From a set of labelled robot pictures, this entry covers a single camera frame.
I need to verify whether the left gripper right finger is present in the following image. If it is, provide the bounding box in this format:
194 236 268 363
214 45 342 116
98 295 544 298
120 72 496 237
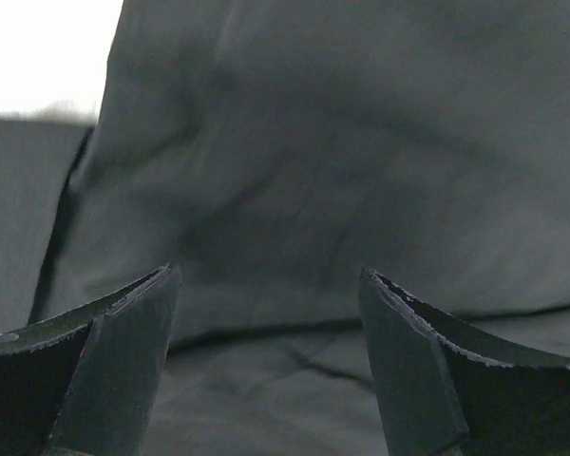
358 269 570 456

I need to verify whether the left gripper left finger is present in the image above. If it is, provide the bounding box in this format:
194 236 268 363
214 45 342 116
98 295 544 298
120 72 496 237
0 265 181 455

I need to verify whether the black long sleeve shirt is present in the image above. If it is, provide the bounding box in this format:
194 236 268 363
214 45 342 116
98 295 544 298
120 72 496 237
0 1 570 455

